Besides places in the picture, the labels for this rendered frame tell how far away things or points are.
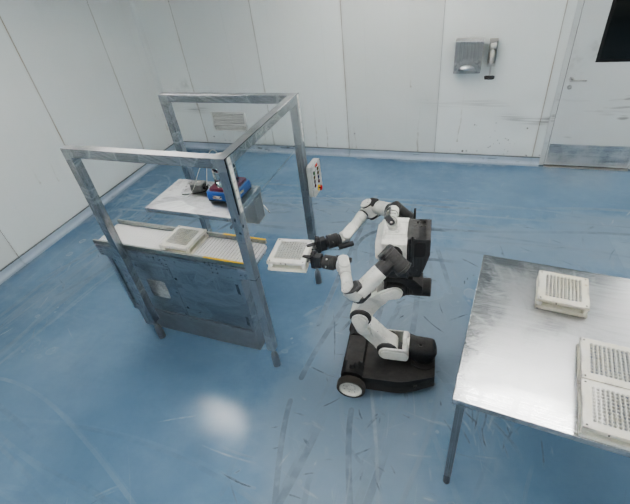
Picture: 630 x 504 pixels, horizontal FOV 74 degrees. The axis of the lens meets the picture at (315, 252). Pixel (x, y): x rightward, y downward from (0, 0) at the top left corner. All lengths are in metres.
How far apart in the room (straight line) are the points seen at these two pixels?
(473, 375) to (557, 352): 0.44
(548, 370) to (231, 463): 1.96
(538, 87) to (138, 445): 5.24
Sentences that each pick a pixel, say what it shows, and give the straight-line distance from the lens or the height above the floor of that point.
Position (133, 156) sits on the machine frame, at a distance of 2.63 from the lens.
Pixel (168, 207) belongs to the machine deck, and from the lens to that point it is 2.74.
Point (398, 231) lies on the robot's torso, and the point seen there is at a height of 1.28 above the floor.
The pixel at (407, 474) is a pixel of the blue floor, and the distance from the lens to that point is 2.90.
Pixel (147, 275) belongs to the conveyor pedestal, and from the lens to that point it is 3.52.
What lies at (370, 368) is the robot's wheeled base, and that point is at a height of 0.17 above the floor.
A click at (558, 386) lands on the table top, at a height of 0.89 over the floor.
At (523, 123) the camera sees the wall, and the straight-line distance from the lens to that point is 5.79.
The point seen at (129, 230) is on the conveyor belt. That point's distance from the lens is 3.56.
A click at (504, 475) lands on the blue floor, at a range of 2.99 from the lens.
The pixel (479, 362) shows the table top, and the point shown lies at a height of 0.89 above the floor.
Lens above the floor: 2.65
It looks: 38 degrees down
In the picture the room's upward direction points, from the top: 8 degrees counter-clockwise
